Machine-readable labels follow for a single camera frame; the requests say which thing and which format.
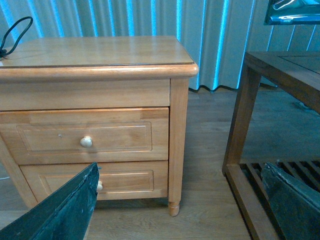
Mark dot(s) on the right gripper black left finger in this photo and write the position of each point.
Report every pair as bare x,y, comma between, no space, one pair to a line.
64,215

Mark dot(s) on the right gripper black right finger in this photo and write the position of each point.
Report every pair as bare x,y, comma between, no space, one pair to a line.
295,205

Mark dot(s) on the wooden drawer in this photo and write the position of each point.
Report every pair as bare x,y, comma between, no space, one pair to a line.
86,135
118,180

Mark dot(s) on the light wooden nightstand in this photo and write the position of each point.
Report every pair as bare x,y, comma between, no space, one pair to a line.
88,73

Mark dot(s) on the dark wooden side table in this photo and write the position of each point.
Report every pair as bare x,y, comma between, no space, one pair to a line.
276,120

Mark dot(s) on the pale pleated curtain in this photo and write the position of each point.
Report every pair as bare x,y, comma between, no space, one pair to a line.
216,33

